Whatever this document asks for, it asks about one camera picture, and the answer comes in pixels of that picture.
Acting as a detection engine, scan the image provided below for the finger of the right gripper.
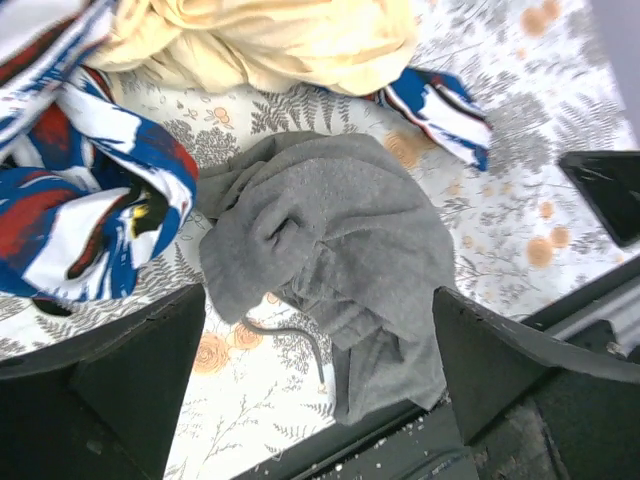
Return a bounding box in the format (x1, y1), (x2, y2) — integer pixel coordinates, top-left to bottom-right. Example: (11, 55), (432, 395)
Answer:
(558, 150), (639, 248)

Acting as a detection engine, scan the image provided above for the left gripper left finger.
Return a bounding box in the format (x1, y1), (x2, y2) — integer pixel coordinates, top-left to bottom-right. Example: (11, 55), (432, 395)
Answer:
(1, 284), (206, 480)

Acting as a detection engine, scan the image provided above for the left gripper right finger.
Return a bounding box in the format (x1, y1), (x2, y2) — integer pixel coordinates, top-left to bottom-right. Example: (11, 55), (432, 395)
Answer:
(433, 287), (639, 479)

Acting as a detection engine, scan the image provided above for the blue white red cloth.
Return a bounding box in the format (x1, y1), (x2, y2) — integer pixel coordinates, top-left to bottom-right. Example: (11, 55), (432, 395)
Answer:
(1, 1), (491, 302)

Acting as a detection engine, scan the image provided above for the grey cloth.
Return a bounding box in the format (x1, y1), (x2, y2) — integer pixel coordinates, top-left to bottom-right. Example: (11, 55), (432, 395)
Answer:
(196, 132), (455, 424)

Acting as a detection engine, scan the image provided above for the cream beige cloth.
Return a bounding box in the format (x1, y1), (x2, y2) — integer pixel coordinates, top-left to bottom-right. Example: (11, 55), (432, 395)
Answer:
(88, 0), (418, 96)

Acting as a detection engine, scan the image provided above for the floral table mat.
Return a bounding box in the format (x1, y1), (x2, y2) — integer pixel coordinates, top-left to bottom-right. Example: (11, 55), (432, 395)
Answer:
(1, 1), (634, 479)

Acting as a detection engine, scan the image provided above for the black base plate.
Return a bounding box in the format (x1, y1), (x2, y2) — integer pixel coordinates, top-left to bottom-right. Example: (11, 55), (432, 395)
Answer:
(244, 269), (640, 480)

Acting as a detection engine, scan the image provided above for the aluminium front rail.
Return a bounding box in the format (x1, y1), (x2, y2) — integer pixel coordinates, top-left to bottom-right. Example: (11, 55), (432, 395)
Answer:
(522, 283), (639, 361)

